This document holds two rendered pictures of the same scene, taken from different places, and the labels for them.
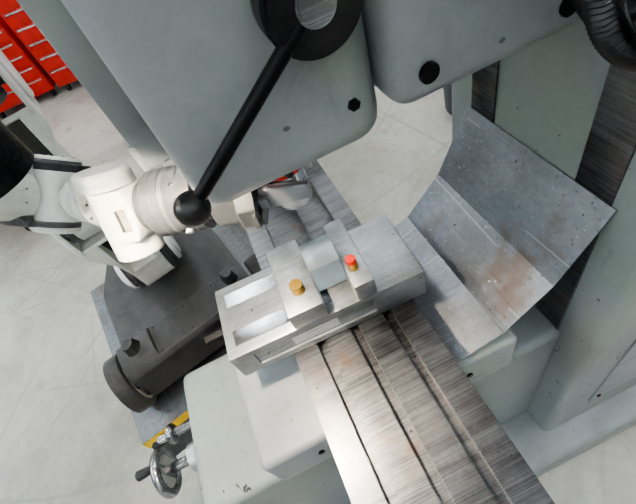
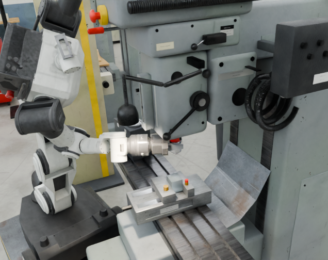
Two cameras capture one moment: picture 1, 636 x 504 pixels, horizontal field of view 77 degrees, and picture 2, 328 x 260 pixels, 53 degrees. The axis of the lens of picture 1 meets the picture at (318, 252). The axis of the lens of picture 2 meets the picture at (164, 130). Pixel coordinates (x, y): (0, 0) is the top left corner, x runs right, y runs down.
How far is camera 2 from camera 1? 88 cm
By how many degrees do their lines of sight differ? 27
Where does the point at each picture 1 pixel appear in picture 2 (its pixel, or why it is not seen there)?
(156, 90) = (168, 110)
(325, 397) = (171, 231)
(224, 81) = (180, 112)
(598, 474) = not seen: outside the picture
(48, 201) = (75, 143)
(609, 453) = not seen: outside the picture
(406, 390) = (203, 230)
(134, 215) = (126, 146)
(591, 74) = (260, 130)
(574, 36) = not seen: hidden behind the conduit
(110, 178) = (122, 134)
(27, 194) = (72, 139)
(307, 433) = (160, 253)
